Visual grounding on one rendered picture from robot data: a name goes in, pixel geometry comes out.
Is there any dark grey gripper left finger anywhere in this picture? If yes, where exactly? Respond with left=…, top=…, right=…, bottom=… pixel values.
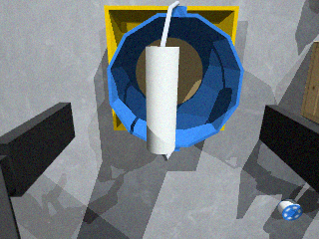
left=0, top=103, right=75, bottom=239

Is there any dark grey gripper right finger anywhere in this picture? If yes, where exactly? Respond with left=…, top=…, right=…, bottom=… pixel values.
left=259, top=105, right=319, bottom=193

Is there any yellow shallow tray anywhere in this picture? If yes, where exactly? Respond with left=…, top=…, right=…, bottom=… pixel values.
left=104, top=6, right=239, bottom=130

